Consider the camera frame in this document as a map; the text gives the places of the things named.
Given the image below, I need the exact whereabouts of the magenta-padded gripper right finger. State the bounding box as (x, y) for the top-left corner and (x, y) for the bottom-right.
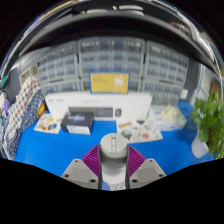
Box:
(125, 144), (167, 190)

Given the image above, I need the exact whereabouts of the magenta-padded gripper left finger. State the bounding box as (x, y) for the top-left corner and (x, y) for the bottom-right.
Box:
(60, 143), (102, 190)

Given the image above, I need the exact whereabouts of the grey computer mouse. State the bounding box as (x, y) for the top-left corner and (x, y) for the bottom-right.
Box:
(99, 132), (129, 184)

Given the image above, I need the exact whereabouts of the food sticker sheet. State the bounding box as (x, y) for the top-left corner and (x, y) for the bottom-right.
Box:
(116, 119), (164, 144)
(33, 112), (65, 135)

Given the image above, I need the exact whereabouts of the small black box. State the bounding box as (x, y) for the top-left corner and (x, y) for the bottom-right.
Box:
(60, 111), (95, 136)

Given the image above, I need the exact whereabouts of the clear box of white parts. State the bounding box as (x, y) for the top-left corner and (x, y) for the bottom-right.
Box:
(149, 104), (188, 132)

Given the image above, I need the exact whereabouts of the navy polka dot cloth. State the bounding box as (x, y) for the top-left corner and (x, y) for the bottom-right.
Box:
(4, 88), (46, 160)

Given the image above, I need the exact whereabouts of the long white keyboard box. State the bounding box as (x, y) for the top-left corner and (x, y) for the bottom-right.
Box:
(44, 91), (154, 123)

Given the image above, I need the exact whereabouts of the yellow plastic item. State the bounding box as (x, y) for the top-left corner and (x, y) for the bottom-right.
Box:
(37, 103), (46, 116)

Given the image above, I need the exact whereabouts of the green potted plant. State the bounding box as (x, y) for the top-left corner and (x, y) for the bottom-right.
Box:
(190, 92), (224, 160)

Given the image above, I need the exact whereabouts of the red checkered cloth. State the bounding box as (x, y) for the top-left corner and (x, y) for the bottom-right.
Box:
(6, 75), (41, 134)

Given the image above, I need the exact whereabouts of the yellow and blue box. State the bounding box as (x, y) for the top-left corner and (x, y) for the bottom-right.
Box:
(89, 71), (130, 95)

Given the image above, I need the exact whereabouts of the beige woven basket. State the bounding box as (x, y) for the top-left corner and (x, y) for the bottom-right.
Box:
(18, 66), (38, 86)

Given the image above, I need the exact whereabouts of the grey metal shelf unit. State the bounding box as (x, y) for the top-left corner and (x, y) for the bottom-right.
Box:
(13, 0), (224, 73)

